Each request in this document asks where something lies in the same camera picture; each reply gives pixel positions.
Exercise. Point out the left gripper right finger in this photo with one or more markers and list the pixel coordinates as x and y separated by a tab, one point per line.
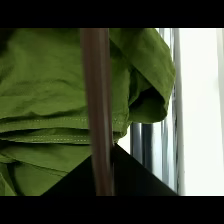
136	178

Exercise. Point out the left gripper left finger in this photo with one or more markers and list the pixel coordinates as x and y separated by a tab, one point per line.
78	181

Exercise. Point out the green long-sleeved shirt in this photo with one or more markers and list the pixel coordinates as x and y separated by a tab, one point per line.
40	83

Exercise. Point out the silver frame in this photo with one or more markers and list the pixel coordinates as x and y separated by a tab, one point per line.
178	133

